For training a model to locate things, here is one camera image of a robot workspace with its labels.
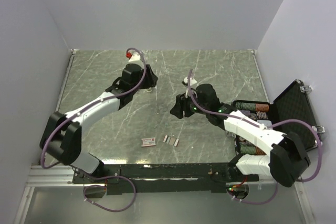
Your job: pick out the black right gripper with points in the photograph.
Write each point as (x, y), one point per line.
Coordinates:
(181, 104)

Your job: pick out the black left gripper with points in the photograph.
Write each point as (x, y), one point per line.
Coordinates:
(150, 78)

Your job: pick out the staple strip pack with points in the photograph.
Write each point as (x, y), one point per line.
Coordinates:
(171, 140)

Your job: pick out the red white staple box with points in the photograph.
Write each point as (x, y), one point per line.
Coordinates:
(148, 142)

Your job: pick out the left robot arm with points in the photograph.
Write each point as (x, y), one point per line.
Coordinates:
(62, 137)

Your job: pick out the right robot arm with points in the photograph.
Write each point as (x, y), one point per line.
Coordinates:
(285, 157)

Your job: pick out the black poker chip case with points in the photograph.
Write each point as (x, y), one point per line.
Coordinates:
(292, 103)

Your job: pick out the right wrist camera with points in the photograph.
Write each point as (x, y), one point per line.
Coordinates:
(190, 80)

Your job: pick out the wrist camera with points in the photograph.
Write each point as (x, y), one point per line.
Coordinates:
(134, 58)
(190, 80)

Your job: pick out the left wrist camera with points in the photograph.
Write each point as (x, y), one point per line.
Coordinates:
(134, 58)

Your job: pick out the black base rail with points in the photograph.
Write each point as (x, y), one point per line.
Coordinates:
(165, 178)

